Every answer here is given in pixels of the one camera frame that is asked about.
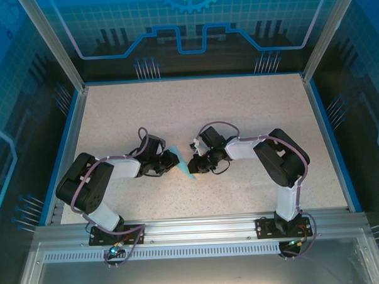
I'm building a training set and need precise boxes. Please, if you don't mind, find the light blue paper sheet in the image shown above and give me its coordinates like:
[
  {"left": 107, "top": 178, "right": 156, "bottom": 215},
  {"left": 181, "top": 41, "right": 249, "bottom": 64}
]
[{"left": 166, "top": 144, "right": 199, "bottom": 182}]

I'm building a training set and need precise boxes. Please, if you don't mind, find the grey sheet metal panel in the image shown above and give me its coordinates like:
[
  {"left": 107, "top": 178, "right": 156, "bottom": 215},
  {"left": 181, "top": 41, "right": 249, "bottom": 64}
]
[{"left": 11, "top": 227, "right": 379, "bottom": 284}]

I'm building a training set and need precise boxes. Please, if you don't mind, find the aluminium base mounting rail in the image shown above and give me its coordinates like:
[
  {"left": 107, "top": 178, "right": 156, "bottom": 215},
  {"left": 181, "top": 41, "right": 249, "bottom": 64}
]
[{"left": 32, "top": 207, "right": 370, "bottom": 250}]

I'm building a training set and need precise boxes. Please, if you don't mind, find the blue aluminium side rail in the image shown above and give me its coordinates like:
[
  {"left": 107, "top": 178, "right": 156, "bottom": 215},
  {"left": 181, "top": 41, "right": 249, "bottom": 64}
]
[
  {"left": 299, "top": 70, "right": 365, "bottom": 216},
  {"left": 32, "top": 85, "right": 95, "bottom": 227}
]

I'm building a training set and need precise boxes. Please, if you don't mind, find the slotted grey cable duct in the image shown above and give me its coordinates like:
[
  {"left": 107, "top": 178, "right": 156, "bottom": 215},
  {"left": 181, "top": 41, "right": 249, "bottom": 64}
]
[{"left": 43, "top": 239, "right": 351, "bottom": 265}]

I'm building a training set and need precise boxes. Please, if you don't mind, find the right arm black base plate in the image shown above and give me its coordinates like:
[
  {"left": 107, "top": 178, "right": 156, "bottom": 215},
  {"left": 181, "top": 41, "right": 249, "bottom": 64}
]
[{"left": 255, "top": 215, "right": 313, "bottom": 240}]

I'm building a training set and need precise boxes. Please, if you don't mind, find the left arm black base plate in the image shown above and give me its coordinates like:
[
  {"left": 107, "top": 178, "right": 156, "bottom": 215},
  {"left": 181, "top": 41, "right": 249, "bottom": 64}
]
[{"left": 88, "top": 223, "right": 147, "bottom": 247}]

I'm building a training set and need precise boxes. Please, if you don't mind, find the aluminium frame post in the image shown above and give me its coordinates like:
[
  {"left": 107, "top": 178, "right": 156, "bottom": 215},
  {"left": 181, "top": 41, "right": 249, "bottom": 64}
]
[
  {"left": 16, "top": 0, "right": 89, "bottom": 94},
  {"left": 297, "top": 0, "right": 366, "bottom": 83}
]

